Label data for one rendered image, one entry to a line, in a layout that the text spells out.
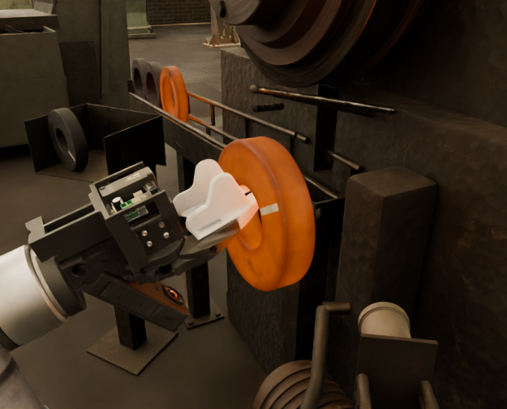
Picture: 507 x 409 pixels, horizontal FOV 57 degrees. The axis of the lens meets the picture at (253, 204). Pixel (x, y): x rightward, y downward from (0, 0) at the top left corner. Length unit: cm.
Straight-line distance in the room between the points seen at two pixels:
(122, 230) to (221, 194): 9
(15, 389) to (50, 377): 109
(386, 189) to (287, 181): 22
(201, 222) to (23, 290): 15
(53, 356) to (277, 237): 126
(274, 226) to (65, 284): 18
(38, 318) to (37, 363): 119
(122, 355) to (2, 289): 114
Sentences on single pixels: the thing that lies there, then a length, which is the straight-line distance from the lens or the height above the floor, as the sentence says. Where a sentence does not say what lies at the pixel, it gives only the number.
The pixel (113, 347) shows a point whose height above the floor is 1.
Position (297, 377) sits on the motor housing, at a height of 53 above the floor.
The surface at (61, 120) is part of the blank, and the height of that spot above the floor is 73.
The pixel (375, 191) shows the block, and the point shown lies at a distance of 61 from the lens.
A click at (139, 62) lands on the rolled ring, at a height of 76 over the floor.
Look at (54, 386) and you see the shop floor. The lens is 152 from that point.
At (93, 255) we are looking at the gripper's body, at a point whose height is 83.
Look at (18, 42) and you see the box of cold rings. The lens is 304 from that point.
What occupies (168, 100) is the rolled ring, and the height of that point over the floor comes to 68.
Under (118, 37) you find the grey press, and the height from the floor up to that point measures 63.
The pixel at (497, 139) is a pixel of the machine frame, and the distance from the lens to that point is 61.
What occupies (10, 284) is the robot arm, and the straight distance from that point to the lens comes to 41.
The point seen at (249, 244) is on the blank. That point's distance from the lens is 48.
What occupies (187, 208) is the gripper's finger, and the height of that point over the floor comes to 84.
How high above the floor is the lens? 104
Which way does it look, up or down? 26 degrees down
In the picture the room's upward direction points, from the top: straight up
